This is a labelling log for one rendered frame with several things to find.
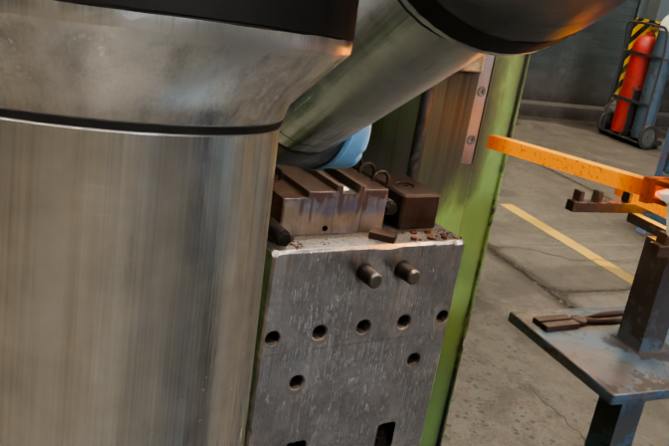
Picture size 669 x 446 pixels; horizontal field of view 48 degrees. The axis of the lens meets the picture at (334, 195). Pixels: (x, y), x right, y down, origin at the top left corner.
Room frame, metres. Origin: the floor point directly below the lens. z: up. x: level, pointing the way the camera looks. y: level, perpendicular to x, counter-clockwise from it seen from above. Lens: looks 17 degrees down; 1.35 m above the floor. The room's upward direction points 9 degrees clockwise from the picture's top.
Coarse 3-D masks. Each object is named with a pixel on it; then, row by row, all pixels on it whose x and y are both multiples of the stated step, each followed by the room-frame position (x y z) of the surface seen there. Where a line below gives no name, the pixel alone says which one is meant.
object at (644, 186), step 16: (496, 144) 1.24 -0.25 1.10; (512, 144) 1.21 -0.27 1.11; (528, 144) 1.20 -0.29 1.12; (544, 160) 1.15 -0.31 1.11; (560, 160) 1.12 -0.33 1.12; (576, 160) 1.10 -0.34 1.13; (592, 176) 1.07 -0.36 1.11; (608, 176) 1.04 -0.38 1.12; (624, 176) 1.02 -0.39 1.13; (640, 176) 1.02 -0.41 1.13; (656, 176) 1.00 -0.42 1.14; (640, 192) 0.99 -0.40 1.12
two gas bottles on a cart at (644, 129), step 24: (648, 24) 7.94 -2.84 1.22; (624, 48) 8.21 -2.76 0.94; (648, 48) 8.01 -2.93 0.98; (648, 72) 7.89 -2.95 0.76; (624, 96) 8.07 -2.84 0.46; (648, 96) 7.83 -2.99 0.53; (600, 120) 8.22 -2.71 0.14; (624, 120) 8.03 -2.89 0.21; (648, 120) 7.81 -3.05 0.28; (648, 144) 7.74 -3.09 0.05
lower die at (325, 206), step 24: (288, 168) 1.28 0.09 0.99; (336, 168) 1.30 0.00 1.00; (288, 192) 1.18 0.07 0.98; (312, 192) 1.17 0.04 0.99; (336, 192) 1.20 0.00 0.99; (360, 192) 1.22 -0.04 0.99; (384, 192) 1.25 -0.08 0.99; (288, 216) 1.15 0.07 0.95; (312, 216) 1.17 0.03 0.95; (336, 216) 1.20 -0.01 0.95; (360, 216) 1.22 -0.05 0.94
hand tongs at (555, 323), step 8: (600, 312) 1.43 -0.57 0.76; (608, 312) 1.44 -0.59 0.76; (616, 312) 1.45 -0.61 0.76; (536, 320) 1.34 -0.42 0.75; (544, 320) 1.34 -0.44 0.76; (552, 320) 1.35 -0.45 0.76; (560, 320) 1.36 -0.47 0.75; (568, 320) 1.36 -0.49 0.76; (576, 320) 1.37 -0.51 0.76; (584, 320) 1.38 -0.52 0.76; (592, 320) 1.39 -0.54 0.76; (600, 320) 1.39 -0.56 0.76; (608, 320) 1.40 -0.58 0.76; (616, 320) 1.41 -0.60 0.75; (544, 328) 1.32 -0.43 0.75; (552, 328) 1.32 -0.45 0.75; (560, 328) 1.33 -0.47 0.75; (568, 328) 1.34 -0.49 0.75; (576, 328) 1.35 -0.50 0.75
